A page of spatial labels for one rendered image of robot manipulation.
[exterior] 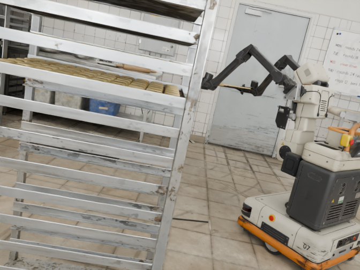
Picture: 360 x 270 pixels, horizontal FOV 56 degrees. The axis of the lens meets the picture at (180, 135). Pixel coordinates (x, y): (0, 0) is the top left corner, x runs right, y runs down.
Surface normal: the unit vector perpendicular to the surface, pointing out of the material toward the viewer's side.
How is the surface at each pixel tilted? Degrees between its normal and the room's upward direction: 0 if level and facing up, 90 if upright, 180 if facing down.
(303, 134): 81
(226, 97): 90
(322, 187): 90
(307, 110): 90
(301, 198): 90
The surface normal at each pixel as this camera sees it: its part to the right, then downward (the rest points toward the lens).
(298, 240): -0.78, -0.02
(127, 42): -0.05, 0.22
